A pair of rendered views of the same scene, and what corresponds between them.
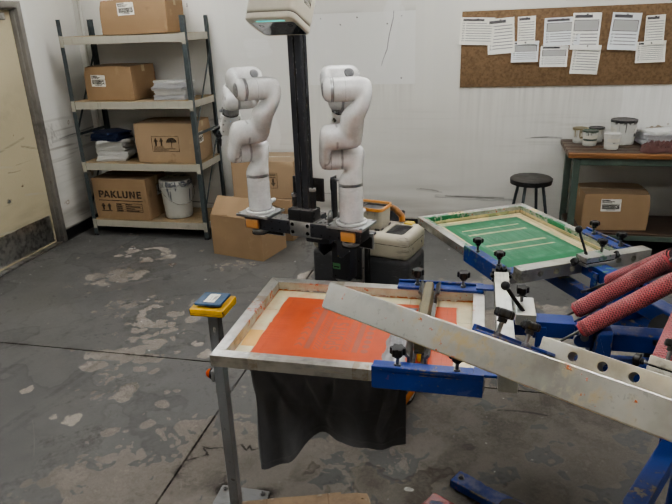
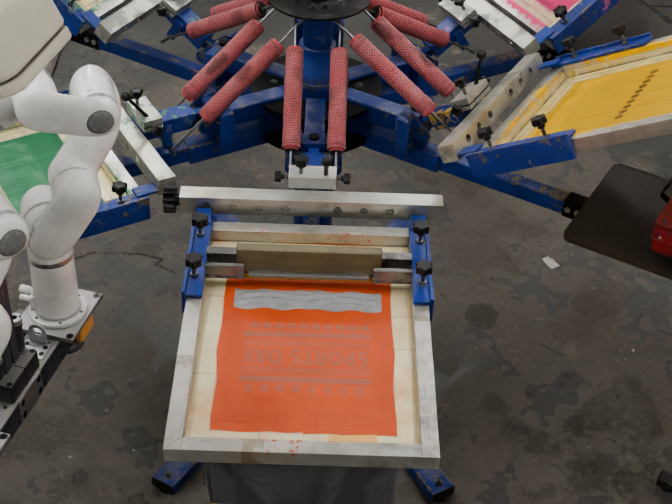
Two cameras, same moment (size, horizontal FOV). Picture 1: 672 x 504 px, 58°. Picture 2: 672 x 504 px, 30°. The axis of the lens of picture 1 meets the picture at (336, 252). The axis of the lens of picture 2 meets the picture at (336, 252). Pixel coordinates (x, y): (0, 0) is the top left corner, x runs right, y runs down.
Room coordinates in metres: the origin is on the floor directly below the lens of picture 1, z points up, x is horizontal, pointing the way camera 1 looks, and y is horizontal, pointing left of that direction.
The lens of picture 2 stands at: (2.25, 2.05, 2.98)
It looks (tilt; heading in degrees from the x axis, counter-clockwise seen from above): 39 degrees down; 255
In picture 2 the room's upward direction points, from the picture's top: 3 degrees clockwise
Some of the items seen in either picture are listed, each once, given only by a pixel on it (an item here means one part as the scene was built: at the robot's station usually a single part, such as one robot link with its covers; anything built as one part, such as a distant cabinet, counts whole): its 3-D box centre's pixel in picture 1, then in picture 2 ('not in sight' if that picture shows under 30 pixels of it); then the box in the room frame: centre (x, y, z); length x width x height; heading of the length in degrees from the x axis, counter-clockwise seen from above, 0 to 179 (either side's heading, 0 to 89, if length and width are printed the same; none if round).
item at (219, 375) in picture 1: (225, 411); not in sight; (2.01, 0.45, 0.48); 0.22 x 0.22 x 0.96; 76
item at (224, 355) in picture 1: (359, 324); (306, 332); (1.76, -0.07, 0.97); 0.79 x 0.58 x 0.04; 76
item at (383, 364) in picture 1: (426, 376); (420, 270); (1.43, -0.24, 0.98); 0.30 x 0.05 x 0.07; 76
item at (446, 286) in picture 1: (440, 292); (197, 263); (1.97, -0.37, 0.98); 0.30 x 0.05 x 0.07; 76
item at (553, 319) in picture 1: (542, 325); (312, 178); (1.63, -0.61, 1.02); 0.17 x 0.06 x 0.05; 76
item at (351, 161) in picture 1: (347, 164); (47, 227); (2.32, -0.06, 1.37); 0.13 x 0.10 x 0.16; 95
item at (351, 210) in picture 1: (352, 202); (48, 281); (2.33, -0.07, 1.21); 0.16 x 0.13 x 0.15; 151
